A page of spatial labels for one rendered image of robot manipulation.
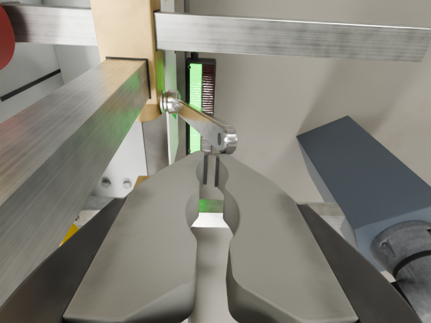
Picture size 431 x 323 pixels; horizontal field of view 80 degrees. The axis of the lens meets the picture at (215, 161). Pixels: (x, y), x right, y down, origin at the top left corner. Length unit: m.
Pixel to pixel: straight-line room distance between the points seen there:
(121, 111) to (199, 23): 0.12
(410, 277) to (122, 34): 0.83
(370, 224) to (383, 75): 0.71
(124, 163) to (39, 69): 0.24
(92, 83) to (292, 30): 0.18
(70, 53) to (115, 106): 0.40
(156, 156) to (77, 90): 0.34
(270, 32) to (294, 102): 0.99
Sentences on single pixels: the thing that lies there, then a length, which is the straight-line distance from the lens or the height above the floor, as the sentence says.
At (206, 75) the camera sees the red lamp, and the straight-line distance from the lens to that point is 0.43.
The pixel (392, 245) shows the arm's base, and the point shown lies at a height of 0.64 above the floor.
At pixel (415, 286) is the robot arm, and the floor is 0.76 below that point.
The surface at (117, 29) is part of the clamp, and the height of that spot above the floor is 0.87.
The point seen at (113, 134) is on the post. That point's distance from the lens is 0.17.
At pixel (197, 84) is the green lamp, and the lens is 0.44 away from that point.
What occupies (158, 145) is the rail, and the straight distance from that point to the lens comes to 0.49.
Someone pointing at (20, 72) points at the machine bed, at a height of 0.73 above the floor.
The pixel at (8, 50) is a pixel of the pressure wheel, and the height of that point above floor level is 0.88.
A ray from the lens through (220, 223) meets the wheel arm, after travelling 0.40.
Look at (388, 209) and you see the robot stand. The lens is 0.92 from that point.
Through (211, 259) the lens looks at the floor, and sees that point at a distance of 1.87.
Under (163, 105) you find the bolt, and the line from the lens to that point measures 0.29.
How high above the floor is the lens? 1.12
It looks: 57 degrees down
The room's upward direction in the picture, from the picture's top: 178 degrees clockwise
